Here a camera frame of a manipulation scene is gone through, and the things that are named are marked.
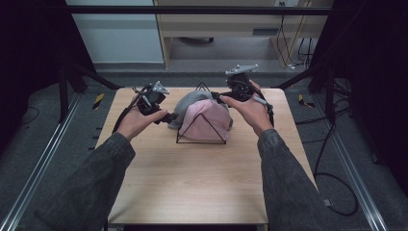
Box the hanging desk cables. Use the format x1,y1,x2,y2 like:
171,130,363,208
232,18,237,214
275,1,315,70

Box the yellow-handled tool right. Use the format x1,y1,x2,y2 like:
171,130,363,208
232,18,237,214
297,93,317,109

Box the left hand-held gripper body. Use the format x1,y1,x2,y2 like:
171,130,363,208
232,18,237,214
136,80,170,116

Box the person's right hand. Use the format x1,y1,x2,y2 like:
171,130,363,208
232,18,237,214
218,80,274,139

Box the yellow-handled tool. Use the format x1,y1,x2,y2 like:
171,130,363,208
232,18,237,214
297,93,317,109
92,92,106,111

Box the black wire rack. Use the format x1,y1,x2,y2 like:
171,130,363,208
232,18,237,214
175,81,227,145

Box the yellow-handled tool left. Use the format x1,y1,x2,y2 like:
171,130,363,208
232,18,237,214
92,92,106,111

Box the black frame strut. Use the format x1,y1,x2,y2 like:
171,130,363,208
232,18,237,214
272,62,337,125
58,61,125,123

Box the right hand-held gripper cable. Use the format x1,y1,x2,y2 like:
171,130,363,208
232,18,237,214
253,92,276,128

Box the pink beanie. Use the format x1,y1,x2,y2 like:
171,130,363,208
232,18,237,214
178,98,234,142

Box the light wooden desk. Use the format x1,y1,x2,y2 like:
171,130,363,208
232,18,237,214
153,0,335,69

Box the person's left hand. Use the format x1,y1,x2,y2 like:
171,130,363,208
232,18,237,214
116,106,168,142

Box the gray beanie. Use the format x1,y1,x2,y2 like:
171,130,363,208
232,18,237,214
167,90,234,131

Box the black horizontal frame bar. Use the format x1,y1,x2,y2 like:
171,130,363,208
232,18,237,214
66,5,333,16

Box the black curtain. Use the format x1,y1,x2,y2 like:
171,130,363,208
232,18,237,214
309,0,408,196
0,0,97,152

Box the hand-held gripper cable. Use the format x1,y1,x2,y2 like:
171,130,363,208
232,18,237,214
112,84,152,135
253,92,276,128

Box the left hand-held gripper cable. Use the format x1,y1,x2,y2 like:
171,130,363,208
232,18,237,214
112,84,152,135

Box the white cabinet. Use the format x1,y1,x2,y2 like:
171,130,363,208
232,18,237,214
65,0,166,64

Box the aluminium floor rail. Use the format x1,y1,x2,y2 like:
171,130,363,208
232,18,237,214
0,92,83,231
311,92,390,231

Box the black floor cable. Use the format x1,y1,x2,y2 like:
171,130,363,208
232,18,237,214
294,105,360,217

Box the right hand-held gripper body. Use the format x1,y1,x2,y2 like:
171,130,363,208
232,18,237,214
224,64,260,102

